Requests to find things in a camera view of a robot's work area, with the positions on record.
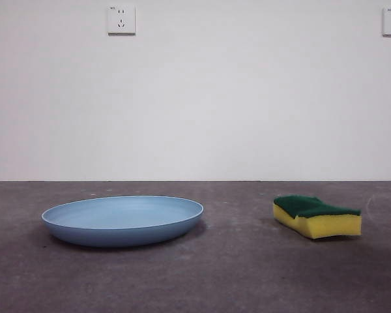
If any blue round plate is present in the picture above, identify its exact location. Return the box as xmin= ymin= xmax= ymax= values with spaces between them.
xmin=40 ymin=194 xmax=205 ymax=248

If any yellow sponge with green pad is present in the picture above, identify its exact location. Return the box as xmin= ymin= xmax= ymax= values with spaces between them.
xmin=273 ymin=194 xmax=362 ymax=241

